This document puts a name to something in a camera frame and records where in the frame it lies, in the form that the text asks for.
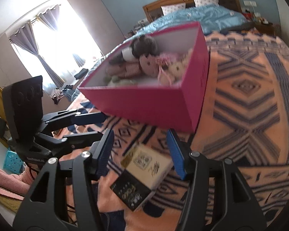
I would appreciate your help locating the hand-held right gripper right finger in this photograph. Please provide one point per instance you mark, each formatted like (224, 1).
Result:
(175, 154)

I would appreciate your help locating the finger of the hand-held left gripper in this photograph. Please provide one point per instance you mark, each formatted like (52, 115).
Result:
(79, 140)
(91, 118)

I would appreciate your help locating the pink checked cloth doll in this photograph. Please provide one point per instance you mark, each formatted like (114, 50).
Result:
(147, 63)

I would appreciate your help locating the heap of clothes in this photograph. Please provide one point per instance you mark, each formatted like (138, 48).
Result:
(60, 95)

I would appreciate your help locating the black white gold box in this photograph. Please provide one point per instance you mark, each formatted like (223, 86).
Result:
(139, 168)

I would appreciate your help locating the white and brown sock doll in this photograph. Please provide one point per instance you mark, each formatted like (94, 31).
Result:
(144, 45)

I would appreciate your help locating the white wall socket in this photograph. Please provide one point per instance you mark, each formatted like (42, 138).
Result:
(250, 3)

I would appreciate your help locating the grey curtain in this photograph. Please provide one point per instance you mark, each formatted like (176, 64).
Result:
(50, 16)
(26, 41)

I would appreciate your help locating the mustard yellow cloth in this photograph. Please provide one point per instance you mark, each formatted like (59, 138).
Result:
(4, 202)

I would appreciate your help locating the wooden bed headboard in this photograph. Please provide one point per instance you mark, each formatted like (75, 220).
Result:
(173, 0)

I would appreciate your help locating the blue quilt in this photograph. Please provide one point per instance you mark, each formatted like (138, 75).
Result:
(207, 16)

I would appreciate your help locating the wooden nightstand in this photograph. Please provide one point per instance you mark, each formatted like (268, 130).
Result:
(267, 28)

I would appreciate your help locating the pale green plush toy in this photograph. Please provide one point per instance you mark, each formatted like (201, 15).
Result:
(118, 80)

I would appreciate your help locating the teal plastic basket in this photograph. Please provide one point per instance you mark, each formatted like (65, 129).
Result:
(12, 163)

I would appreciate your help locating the small beige teddy bear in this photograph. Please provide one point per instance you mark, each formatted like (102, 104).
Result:
(175, 71)

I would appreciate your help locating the pink cardboard box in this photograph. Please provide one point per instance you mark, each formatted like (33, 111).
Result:
(147, 105)

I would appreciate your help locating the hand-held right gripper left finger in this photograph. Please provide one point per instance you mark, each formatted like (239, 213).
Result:
(106, 149)

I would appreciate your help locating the orange navy patterned blanket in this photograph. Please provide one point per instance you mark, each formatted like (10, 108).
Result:
(243, 89)

